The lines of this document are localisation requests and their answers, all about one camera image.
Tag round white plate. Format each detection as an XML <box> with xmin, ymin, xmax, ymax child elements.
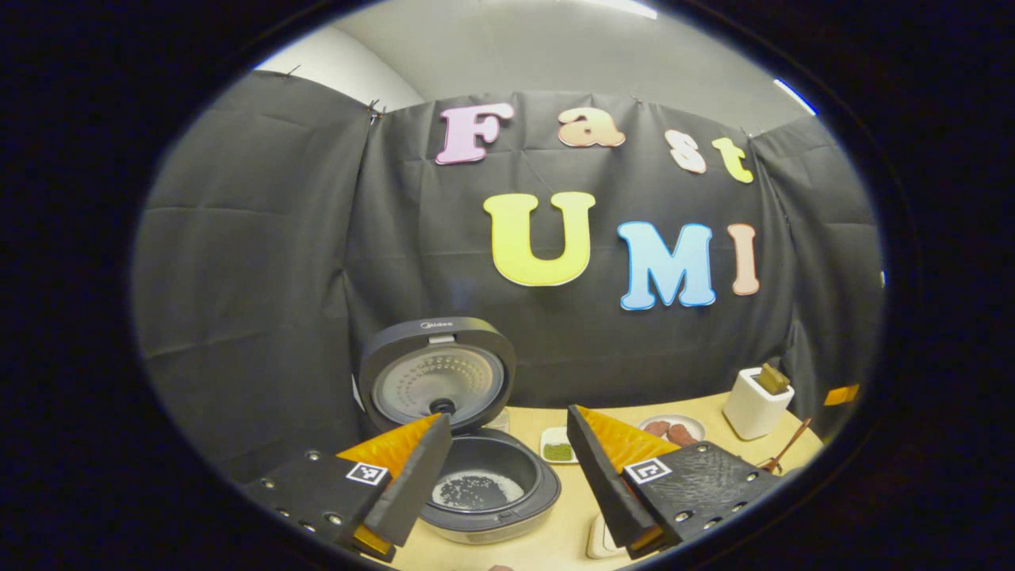
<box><xmin>637</xmin><ymin>414</ymin><xmax>707</xmax><ymax>447</ymax></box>

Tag dark grey rice cooker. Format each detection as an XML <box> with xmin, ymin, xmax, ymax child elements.
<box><xmin>353</xmin><ymin>317</ymin><xmax>562</xmax><ymax>545</ymax></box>

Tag ceiling light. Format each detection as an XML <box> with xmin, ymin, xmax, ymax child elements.
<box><xmin>555</xmin><ymin>0</ymin><xmax>659</xmax><ymax>20</ymax></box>
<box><xmin>773</xmin><ymin>78</ymin><xmax>818</xmax><ymax>117</ymax></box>

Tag clear glass container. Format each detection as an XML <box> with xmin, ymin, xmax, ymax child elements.
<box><xmin>585</xmin><ymin>514</ymin><xmax>629</xmax><ymax>561</ymax></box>

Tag white rice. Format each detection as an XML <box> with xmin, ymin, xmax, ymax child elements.
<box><xmin>432</xmin><ymin>472</ymin><xmax>526</xmax><ymax>511</ymax></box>

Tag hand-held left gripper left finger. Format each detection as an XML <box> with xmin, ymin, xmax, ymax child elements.
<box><xmin>242</xmin><ymin>412</ymin><xmax>453</xmax><ymax>564</ymax></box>

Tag white divided bean dish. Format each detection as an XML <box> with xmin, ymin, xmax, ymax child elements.
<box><xmin>539</xmin><ymin>427</ymin><xmax>580</xmax><ymax>465</ymax></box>

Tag black backdrop cloth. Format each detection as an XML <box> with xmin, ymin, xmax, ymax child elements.
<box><xmin>131</xmin><ymin>70</ymin><xmax>885</xmax><ymax>485</ymax></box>

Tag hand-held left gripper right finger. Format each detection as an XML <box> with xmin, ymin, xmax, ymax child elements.
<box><xmin>566</xmin><ymin>404</ymin><xmax>782</xmax><ymax>560</ymax></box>

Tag white utensil holder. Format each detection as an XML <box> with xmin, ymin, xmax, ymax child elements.
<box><xmin>723</xmin><ymin>365</ymin><xmax>795</xmax><ymax>441</ymax></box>

